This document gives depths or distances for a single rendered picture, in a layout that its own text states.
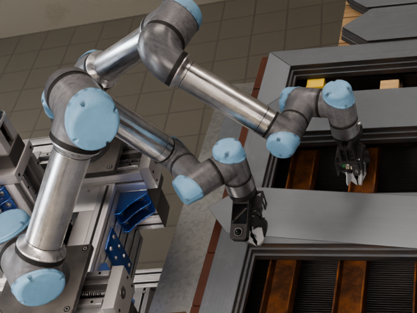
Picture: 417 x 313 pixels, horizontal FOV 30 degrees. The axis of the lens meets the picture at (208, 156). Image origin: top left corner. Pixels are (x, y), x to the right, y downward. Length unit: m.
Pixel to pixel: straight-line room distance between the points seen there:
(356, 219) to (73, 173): 0.82
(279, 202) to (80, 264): 0.59
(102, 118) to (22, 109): 3.04
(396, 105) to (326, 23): 2.02
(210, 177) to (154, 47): 0.35
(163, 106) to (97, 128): 2.57
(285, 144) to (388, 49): 0.86
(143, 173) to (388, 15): 1.09
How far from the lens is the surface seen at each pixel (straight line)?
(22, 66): 5.03
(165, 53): 1.92
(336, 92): 1.96
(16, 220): 1.91
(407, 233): 2.09
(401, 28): 2.79
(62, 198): 1.72
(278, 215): 2.20
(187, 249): 2.46
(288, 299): 2.19
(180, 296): 2.35
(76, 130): 1.61
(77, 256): 2.08
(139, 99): 4.30
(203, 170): 1.89
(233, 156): 1.88
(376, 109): 2.45
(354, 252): 2.11
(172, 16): 1.99
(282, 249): 2.14
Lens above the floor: 2.46
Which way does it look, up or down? 41 degrees down
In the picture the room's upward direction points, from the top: 21 degrees counter-clockwise
